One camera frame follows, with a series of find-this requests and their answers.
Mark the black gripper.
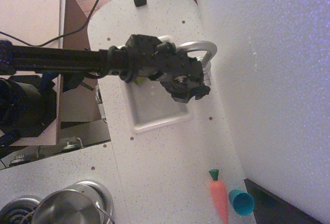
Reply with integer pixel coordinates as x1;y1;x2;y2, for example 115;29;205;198
107;35;210;103

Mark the teal plastic cup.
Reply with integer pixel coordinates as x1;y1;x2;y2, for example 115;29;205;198
228;189;255;216

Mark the orange toy carrot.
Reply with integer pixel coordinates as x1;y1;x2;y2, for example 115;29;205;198
209;169;229;224

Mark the silver toy faucet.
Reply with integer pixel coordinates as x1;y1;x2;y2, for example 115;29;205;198
155;36;218;92

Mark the black thin cable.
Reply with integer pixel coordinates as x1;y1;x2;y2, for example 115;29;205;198
0;0;108;47

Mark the white toy sink basin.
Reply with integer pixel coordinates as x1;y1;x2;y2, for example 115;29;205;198
121;78;193;134

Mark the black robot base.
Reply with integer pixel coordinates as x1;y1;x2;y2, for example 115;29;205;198
1;75;59;147

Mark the green plastic cup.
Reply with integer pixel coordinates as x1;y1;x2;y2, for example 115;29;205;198
136;77;144;84

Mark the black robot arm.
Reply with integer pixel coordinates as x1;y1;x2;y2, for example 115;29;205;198
1;35;210;104

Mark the silver stove burner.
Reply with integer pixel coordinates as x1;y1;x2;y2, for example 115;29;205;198
1;195;41;223

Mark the silver metal pot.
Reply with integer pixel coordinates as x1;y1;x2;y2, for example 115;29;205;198
31;180;115;223

